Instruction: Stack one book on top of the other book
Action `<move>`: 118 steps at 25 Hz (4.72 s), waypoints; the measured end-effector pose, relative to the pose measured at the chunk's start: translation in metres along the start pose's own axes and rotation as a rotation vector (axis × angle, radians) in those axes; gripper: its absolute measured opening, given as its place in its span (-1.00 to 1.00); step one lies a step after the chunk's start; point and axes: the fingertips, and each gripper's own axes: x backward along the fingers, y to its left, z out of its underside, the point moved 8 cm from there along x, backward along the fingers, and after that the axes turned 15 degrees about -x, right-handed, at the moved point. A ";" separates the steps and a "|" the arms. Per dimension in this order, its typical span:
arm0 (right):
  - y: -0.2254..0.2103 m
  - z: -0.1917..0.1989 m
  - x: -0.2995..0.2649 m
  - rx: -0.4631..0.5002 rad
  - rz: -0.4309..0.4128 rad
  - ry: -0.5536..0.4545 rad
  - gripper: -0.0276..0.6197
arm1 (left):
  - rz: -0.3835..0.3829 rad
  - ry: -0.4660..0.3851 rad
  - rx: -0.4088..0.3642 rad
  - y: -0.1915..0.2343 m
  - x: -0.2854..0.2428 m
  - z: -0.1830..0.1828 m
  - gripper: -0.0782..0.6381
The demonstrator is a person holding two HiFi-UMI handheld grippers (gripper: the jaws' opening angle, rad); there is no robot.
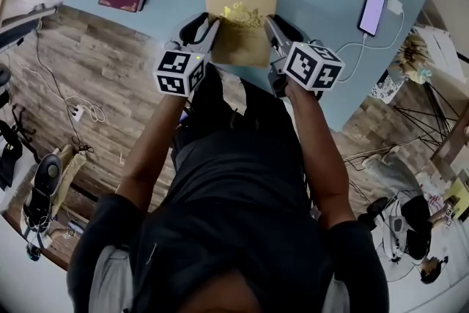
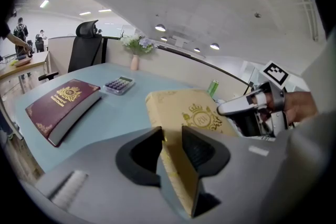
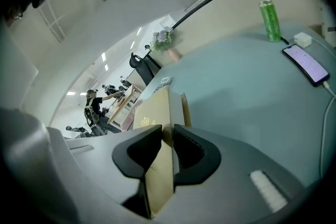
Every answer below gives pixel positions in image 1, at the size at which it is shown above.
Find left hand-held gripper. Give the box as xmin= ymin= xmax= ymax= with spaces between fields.
xmin=152 ymin=12 xmax=222 ymax=97

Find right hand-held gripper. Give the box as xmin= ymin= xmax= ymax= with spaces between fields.
xmin=264 ymin=15 xmax=347 ymax=98

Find tan book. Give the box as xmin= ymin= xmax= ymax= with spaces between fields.
xmin=204 ymin=0 xmax=278 ymax=69

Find person's left forearm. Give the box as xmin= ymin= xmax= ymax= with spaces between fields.
xmin=117 ymin=93 xmax=194 ymax=212

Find person's right forearm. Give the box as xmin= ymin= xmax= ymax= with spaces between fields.
xmin=284 ymin=82 xmax=355 ymax=229

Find black smartphone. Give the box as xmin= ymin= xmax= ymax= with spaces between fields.
xmin=356 ymin=0 xmax=387 ymax=38

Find stool with patterned cloth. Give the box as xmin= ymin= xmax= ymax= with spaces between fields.
xmin=367 ymin=70 xmax=407 ymax=106

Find white charger block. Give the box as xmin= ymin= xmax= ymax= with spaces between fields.
xmin=385 ymin=0 xmax=405 ymax=17

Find dried flower bouquet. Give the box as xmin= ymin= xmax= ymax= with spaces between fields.
xmin=396 ymin=30 xmax=434 ymax=84

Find white box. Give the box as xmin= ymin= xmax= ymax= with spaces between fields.
xmin=413 ymin=24 xmax=462 ymax=64

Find person's black clothing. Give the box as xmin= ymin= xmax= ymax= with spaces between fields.
xmin=65 ymin=65 xmax=390 ymax=313

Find yellow-green box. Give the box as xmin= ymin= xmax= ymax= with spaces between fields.
xmin=444 ymin=178 xmax=469 ymax=210

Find white charging cable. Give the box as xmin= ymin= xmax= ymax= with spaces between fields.
xmin=334 ymin=9 xmax=406 ymax=84

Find white floor cable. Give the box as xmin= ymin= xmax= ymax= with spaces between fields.
xmin=64 ymin=95 xmax=108 ymax=124

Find black floor cable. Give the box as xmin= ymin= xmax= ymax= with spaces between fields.
xmin=34 ymin=28 xmax=95 ymax=155

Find wooden side table wire legs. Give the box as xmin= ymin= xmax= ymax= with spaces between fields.
xmin=394 ymin=83 xmax=469 ymax=174

